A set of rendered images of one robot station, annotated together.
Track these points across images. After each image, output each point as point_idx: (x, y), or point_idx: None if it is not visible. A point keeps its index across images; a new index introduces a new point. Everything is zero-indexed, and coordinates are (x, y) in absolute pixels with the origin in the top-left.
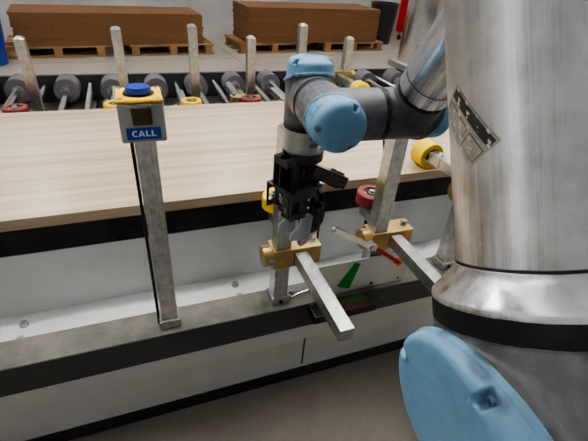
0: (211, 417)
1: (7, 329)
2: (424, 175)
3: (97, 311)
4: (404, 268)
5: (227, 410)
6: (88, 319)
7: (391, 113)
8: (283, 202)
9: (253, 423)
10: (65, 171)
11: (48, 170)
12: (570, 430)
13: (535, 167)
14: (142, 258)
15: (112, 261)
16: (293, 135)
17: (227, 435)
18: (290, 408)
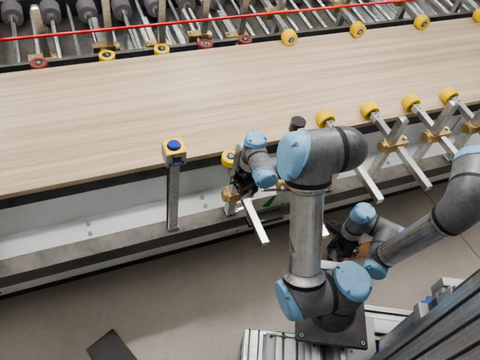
0: (179, 263)
1: (80, 226)
2: None
3: (126, 215)
4: None
5: (188, 258)
6: (122, 221)
7: None
8: (238, 188)
9: (206, 266)
10: (101, 134)
11: (90, 133)
12: (301, 303)
13: (301, 259)
14: (150, 187)
15: (134, 190)
16: (246, 165)
17: (191, 273)
18: (228, 258)
